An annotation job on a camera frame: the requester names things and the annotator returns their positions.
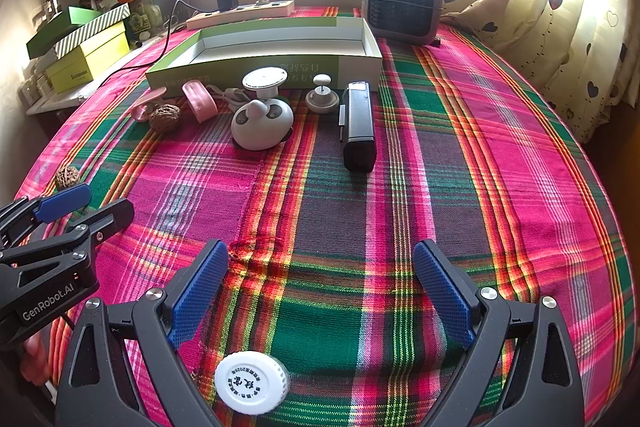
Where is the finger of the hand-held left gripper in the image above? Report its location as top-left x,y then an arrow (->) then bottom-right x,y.
0,184 -> 93,249
0,199 -> 135,269

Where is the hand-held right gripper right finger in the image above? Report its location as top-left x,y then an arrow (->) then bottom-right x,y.
412,239 -> 586,427

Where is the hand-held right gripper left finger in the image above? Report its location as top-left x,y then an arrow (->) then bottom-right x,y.
54,239 -> 231,427

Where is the brown walnut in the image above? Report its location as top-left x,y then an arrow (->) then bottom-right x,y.
56,165 -> 82,192
150,104 -> 181,134

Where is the white jar printed lid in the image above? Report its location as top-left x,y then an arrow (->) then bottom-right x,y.
215,351 -> 291,415

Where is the pink capsule object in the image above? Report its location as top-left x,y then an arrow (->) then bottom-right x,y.
131,88 -> 168,122

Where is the pink plastic clip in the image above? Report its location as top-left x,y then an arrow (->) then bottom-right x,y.
181,80 -> 219,124

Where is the white panda shaped gadget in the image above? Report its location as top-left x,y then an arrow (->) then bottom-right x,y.
231,98 -> 295,152

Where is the white usb cable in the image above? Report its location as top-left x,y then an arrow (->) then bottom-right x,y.
207,87 -> 251,110

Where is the black rectangular device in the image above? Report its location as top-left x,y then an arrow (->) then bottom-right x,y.
338,81 -> 377,172

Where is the green container white round lid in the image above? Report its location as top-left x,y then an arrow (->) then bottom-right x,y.
242,67 -> 288,100

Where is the white round knob gadget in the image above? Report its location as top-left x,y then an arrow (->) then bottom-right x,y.
306,73 -> 342,115

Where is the green white cardboard box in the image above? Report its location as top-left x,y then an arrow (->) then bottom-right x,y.
145,17 -> 385,100

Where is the person's left hand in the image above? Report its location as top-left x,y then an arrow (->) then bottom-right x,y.
22,337 -> 53,390

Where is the plaid tablecloth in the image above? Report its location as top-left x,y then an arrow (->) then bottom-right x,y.
15,4 -> 633,427

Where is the yellow green box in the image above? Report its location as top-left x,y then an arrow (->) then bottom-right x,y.
45,23 -> 132,94

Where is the dark green box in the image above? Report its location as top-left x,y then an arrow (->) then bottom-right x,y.
26,5 -> 101,59

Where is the green white striped box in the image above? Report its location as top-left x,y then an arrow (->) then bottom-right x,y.
54,4 -> 131,58

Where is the glass jar green label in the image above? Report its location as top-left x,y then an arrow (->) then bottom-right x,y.
130,2 -> 166,40

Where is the cream power strip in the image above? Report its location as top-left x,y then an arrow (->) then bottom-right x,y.
186,0 -> 295,30

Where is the cream heart print curtain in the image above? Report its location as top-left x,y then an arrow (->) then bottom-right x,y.
442,0 -> 636,142

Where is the black power adapter with cable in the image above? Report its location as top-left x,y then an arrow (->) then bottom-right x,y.
95,0 -> 246,80

